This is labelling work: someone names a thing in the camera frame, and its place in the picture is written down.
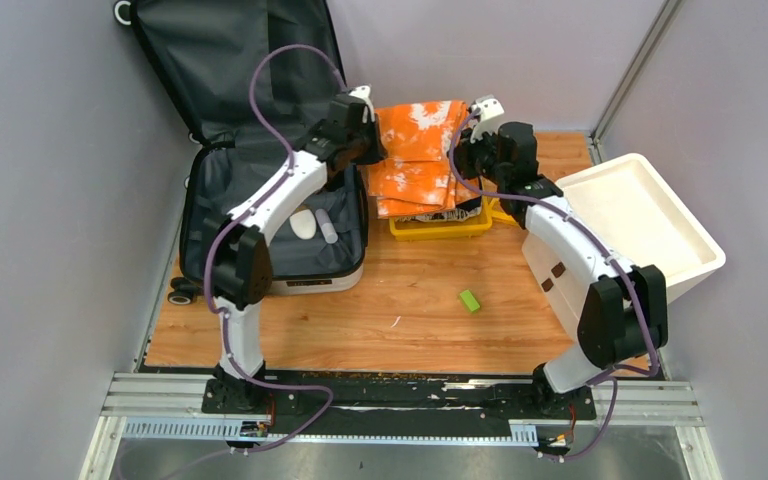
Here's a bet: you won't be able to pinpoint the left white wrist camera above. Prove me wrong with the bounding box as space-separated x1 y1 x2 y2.
348 85 375 123

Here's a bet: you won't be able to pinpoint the orange tie-dye jeans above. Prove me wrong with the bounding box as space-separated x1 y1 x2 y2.
366 100 479 218

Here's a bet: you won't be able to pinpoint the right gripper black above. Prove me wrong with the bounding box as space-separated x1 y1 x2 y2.
450 123 510 186

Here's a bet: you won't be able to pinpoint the newspaper print garment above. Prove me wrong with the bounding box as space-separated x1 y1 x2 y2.
414 198 483 223

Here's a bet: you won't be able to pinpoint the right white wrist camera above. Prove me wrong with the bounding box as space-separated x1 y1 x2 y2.
469 95 505 143

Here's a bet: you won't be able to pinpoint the white oval soap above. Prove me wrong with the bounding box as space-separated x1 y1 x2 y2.
289 208 318 240

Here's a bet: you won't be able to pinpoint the yellow plastic tray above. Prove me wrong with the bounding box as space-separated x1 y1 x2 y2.
388 200 493 241

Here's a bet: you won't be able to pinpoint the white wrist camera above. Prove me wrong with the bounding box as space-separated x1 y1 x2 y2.
348 85 375 123
469 95 505 143

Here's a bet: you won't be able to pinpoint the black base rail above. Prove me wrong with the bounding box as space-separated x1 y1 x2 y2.
201 370 596 438

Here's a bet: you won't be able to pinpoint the yellow triangular bracket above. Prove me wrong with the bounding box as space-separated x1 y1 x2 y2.
488 198 521 228

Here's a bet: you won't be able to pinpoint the white cosmetic tube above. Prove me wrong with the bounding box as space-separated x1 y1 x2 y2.
314 209 339 245

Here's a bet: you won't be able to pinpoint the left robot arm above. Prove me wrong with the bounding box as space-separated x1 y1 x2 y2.
203 85 386 413

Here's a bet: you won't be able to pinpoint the small green block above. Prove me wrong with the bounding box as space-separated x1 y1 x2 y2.
458 290 481 313

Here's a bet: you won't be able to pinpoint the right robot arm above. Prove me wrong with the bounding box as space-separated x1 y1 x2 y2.
448 114 669 418

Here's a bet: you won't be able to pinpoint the white drawer cabinet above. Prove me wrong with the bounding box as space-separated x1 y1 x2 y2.
522 153 726 339

